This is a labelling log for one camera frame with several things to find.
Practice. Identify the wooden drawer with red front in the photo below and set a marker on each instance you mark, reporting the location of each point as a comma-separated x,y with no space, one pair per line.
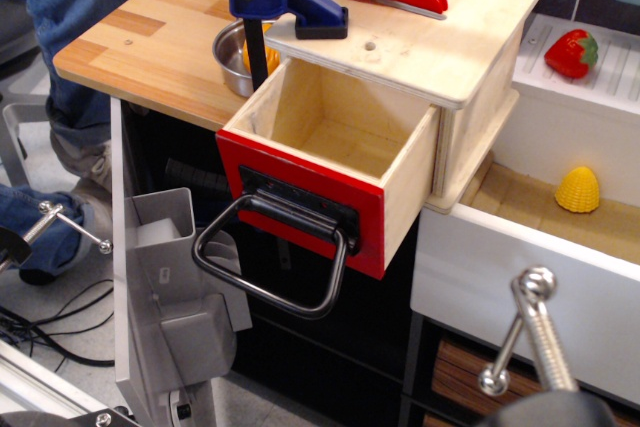
357,143

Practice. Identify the wooden box housing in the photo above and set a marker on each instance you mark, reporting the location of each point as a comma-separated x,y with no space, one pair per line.
462,64

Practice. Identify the yellow toy in bowl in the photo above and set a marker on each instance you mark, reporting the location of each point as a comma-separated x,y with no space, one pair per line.
272,56

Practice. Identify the small steel bowl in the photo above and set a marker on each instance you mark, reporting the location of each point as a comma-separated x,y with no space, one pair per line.
230,52

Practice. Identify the blue bar clamp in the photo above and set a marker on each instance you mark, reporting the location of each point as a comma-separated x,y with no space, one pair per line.
314,20

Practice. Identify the silver clamp screw right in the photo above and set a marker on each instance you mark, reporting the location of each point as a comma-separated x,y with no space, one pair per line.
531,290

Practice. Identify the white toy sink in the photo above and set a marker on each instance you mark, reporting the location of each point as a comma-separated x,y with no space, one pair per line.
508,219

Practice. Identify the yellow toy corn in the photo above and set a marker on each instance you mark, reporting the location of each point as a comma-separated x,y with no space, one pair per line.
579,191

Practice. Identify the person's leg in jeans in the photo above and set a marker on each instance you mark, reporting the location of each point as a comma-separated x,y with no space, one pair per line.
79,119

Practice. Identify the red toy strawberry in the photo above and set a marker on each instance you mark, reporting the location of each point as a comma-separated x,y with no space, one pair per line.
573,55

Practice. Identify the grey metal bracket stand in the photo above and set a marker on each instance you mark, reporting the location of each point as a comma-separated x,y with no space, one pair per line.
175,325

